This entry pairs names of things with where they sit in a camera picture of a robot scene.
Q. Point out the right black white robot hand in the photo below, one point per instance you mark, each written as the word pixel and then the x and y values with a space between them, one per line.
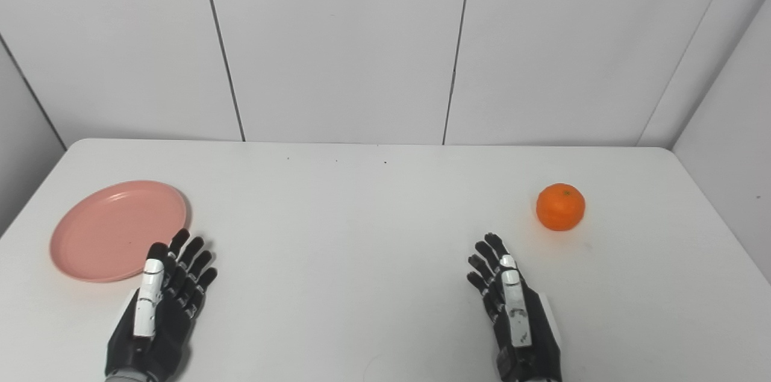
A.
pixel 518 316

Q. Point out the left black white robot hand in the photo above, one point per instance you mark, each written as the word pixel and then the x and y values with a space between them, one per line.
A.
pixel 165 309

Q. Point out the pink round plate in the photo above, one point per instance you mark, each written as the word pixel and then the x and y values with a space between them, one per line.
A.
pixel 114 231

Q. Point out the orange fruit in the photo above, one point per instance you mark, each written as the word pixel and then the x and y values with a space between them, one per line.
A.
pixel 561 207

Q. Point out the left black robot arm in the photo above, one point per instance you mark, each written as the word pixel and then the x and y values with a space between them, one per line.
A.
pixel 123 377

